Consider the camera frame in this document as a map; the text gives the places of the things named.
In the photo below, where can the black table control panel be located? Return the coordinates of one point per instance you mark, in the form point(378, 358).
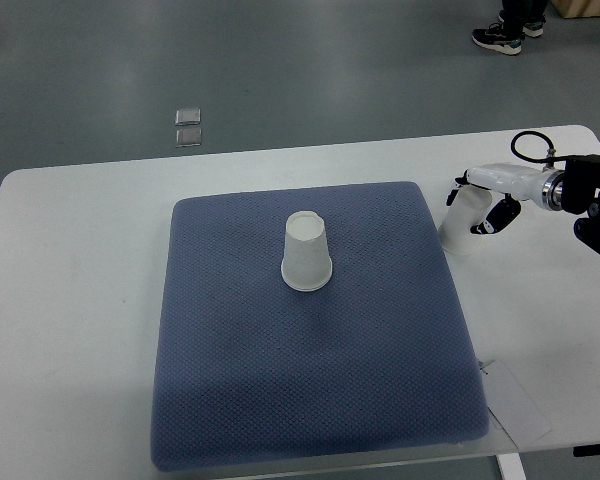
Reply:
point(586, 451)

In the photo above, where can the black sneaker right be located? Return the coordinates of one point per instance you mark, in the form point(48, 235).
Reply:
point(532, 27)

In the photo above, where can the blue grey textured cushion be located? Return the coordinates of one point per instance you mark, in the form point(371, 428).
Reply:
point(250, 370)

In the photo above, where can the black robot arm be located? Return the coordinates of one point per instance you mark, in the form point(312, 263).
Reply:
point(579, 192)

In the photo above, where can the black sneaker left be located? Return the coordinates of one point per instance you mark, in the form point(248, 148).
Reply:
point(497, 38)

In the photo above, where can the upper metal floor plate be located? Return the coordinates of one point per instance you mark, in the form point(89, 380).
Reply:
point(188, 116)

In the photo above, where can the wooden box corner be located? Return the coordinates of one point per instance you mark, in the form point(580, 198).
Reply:
point(572, 9)

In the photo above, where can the white paper cup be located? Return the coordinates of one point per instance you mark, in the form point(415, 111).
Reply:
point(306, 265)
point(468, 208)

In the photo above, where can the white table leg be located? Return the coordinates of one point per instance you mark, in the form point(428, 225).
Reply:
point(510, 467)

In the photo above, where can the black sneaker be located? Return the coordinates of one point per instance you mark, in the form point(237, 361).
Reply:
point(532, 27)
point(497, 38)

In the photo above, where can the person's dark trouser legs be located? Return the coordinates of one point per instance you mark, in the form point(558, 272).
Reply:
point(517, 13)

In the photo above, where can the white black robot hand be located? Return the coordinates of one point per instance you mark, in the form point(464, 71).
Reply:
point(517, 184)

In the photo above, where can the white paper tag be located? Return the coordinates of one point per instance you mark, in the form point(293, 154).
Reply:
point(510, 405)

